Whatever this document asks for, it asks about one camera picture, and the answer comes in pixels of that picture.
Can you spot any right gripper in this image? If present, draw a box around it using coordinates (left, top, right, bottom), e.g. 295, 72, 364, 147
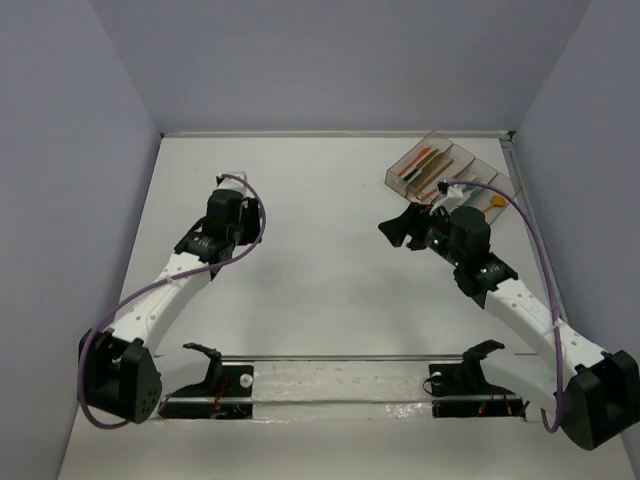
377, 201, 465, 267

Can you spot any orange-red chopstick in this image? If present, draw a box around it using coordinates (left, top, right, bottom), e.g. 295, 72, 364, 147
421, 169, 465, 200

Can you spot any orange plastic knife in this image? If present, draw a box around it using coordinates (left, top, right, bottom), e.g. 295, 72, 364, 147
398, 147, 431, 177

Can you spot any gold knife dark handle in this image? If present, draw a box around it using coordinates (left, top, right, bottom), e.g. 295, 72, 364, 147
403, 149, 440, 183

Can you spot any teal fork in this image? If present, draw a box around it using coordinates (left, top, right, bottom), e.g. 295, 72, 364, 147
460, 185, 484, 206

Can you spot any orange spoon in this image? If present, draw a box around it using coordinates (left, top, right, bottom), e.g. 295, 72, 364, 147
482, 195, 508, 214

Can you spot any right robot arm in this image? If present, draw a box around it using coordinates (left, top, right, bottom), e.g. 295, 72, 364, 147
378, 203, 639, 451

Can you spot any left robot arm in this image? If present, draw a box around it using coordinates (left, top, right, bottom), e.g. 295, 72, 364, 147
77, 172, 266, 429

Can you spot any clear compartment organizer box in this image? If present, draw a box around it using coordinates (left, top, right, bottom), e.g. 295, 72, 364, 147
385, 131, 521, 224

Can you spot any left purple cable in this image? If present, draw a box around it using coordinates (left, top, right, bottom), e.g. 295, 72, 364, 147
77, 172, 267, 429

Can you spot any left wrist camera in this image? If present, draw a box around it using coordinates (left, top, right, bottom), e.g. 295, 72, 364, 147
216, 171, 247, 191

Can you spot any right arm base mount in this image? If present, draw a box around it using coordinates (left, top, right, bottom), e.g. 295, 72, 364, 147
422, 363, 529, 419

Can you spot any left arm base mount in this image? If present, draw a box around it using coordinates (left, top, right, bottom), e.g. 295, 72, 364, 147
155, 342, 254, 420

